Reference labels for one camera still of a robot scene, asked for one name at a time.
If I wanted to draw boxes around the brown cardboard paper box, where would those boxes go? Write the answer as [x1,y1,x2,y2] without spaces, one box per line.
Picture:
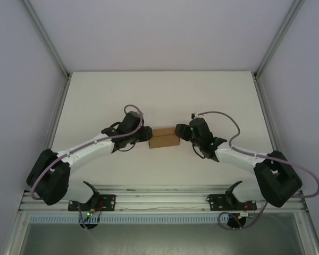
[148,126,181,149]

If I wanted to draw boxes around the grey metal sheet panel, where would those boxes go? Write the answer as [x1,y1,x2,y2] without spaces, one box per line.
[18,222,306,255]

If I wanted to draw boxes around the aluminium table side rail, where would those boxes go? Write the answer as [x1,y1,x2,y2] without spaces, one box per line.
[253,74,308,202]
[23,75,71,192]

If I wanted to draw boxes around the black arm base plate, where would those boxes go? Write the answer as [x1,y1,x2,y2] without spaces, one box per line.
[68,194,116,212]
[206,193,257,212]

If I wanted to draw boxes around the aluminium mounting rail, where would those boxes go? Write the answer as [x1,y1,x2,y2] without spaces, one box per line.
[18,187,308,213]

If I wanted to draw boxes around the white slotted cable duct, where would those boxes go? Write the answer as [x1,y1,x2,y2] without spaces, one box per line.
[29,214,258,224]

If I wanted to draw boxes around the black round cable grommet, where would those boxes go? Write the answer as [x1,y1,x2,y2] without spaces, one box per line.
[226,214,247,231]
[79,222,99,231]

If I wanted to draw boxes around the aluminium frame post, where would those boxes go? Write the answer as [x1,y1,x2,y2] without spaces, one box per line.
[293,209,319,255]
[22,0,71,79]
[4,209,30,255]
[254,0,306,79]

